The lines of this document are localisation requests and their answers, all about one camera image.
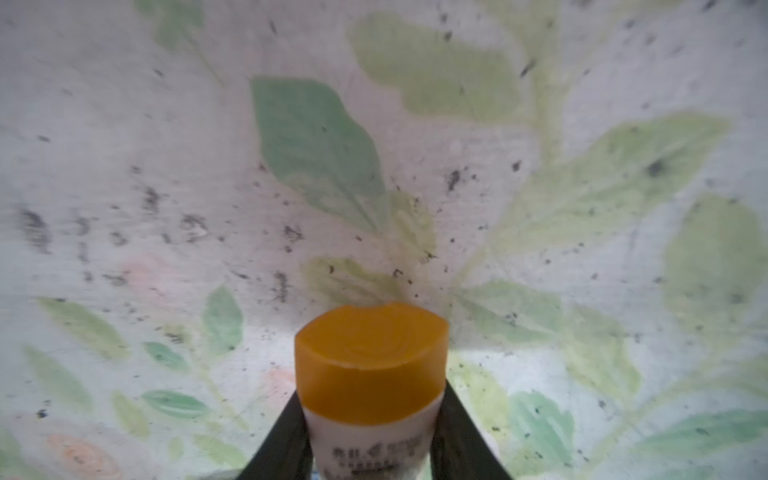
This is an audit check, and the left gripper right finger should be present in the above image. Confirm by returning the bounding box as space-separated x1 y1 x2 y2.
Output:
429 382 513 480

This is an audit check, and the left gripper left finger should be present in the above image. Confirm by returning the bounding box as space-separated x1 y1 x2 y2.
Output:
236 392 314 480

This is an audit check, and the white gold tube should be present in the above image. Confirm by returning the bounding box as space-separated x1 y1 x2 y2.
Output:
294 302 450 479

